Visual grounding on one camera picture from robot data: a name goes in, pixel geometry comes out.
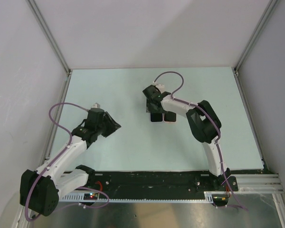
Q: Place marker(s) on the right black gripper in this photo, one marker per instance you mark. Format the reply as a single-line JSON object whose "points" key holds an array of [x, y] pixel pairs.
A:
{"points": [[150, 109]]}

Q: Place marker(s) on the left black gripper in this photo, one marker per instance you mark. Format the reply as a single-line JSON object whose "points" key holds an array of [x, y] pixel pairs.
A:
{"points": [[112, 125]]}

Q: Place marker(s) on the pink phone case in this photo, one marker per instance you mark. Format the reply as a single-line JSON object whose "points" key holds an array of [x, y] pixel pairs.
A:
{"points": [[169, 122]]}

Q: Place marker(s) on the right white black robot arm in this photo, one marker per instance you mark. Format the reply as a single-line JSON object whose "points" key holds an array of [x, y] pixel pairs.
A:
{"points": [[203, 122]]}

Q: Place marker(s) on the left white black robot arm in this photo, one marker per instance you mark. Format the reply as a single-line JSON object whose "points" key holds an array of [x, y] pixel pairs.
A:
{"points": [[41, 189]]}

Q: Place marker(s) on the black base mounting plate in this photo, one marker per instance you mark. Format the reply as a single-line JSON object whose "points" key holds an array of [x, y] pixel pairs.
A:
{"points": [[157, 184]]}

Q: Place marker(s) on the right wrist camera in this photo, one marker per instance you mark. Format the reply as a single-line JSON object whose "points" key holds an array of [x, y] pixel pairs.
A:
{"points": [[160, 87]]}

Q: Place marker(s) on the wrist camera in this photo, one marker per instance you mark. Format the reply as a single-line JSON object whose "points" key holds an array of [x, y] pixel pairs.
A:
{"points": [[96, 105], [160, 87]]}

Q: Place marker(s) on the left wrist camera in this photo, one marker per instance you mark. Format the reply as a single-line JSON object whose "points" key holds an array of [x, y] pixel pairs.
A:
{"points": [[96, 105]]}

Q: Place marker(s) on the left aluminium frame post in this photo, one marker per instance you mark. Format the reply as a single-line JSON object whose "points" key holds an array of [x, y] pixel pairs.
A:
{"points": [[48, 34]]}

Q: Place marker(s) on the aluminium frame post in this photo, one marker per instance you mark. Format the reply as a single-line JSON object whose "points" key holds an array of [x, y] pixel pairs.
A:
{"points": [[48, 34], [257, 32]]}

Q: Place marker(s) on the grey slotted cable duct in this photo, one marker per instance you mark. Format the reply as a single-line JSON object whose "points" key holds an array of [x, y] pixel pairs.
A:
{"points": [[92, 197]]}

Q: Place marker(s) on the right aluminium frame post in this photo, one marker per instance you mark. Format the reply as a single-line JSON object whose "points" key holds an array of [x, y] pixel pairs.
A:
{"points": [[257, 32]]}

